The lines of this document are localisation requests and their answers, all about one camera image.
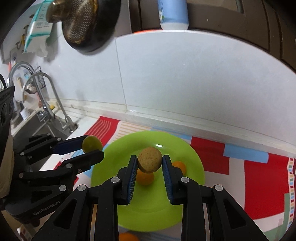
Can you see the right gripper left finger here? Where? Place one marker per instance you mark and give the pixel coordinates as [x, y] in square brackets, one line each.
[72, 220]

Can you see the green fruit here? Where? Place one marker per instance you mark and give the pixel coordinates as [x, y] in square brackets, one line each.
[91, 143]

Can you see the white blue soap bottle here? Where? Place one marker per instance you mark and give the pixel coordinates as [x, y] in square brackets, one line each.
[173, 14]

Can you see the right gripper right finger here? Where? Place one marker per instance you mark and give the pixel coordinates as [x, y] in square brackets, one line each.
[207, 209]

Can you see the small orange kumquat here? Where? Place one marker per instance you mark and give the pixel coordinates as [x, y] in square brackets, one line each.
[181, 166]
[144, 179]

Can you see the large chrome faucet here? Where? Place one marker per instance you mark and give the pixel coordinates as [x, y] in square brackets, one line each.
[32, 85]

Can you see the small brass ladle pot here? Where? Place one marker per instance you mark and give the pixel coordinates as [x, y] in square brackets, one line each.
[57, 11]

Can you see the brass colander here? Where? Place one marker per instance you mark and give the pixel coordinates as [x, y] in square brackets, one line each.
[80, 20]

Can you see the stainless steel sink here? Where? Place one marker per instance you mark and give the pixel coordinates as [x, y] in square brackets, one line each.
[34, 127]

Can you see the teal white box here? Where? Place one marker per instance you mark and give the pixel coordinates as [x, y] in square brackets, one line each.
[38, 32]

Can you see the large orange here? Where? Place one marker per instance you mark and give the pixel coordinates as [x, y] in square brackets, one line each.
[126, 236]

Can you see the tan round fruit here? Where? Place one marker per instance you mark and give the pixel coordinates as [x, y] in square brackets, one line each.
[150, 160]

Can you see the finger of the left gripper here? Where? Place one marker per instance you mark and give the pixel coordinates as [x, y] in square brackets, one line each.
[72, 166]
[47, 144]

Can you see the green plate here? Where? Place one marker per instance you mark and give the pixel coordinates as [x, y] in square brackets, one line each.
[149, 209]

